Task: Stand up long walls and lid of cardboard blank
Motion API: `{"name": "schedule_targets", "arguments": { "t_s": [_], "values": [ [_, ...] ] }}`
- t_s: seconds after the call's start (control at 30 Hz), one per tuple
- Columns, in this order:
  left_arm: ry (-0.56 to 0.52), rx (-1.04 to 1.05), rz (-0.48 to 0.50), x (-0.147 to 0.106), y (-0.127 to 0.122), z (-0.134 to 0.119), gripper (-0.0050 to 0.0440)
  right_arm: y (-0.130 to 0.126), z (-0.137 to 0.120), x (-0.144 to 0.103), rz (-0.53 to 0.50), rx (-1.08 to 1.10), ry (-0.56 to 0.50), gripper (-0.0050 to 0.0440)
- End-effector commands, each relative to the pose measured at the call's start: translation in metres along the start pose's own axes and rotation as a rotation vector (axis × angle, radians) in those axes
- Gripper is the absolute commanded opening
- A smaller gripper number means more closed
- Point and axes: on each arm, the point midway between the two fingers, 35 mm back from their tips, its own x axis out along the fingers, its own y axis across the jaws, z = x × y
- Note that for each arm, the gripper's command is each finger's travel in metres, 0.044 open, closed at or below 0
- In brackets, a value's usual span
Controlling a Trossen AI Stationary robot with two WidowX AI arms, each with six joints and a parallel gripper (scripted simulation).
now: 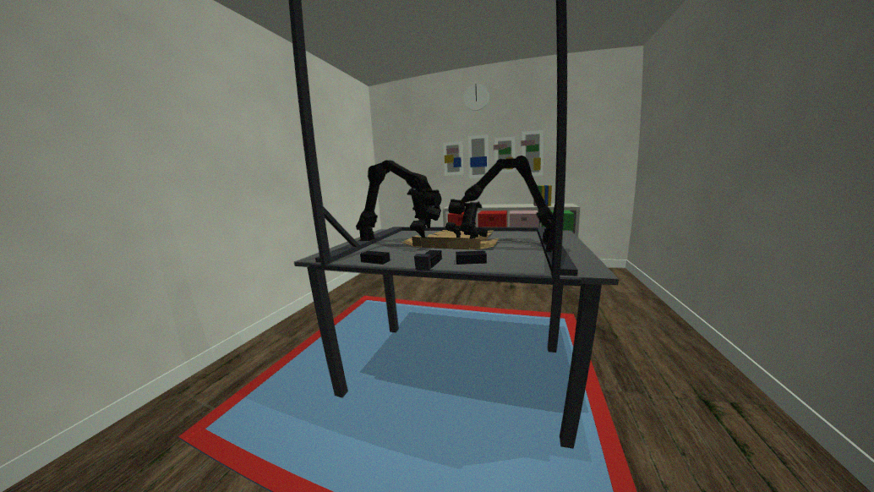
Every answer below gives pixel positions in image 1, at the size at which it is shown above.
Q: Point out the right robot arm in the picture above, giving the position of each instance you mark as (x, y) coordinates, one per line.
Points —
(522, 165)

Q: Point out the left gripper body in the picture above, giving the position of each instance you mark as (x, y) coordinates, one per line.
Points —
(420, 224)

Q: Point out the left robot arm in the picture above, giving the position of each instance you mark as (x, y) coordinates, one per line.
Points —
(420, 195)

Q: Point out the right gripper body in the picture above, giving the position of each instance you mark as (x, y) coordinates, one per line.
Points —
(468, 224)

